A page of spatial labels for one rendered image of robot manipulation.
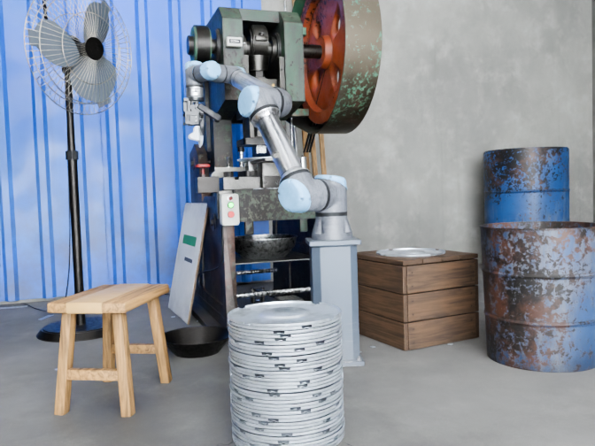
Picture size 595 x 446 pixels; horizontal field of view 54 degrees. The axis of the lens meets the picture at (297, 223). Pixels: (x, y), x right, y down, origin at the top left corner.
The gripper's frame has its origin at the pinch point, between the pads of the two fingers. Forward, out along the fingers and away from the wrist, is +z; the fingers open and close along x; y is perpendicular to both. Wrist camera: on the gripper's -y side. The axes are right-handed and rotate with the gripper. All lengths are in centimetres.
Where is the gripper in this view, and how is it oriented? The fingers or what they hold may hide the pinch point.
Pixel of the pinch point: (201, 144)
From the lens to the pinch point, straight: 260.8
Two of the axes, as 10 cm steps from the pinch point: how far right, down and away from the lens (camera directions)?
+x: 3.3, 0.4, -9.4
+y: -9.4, 0.5, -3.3
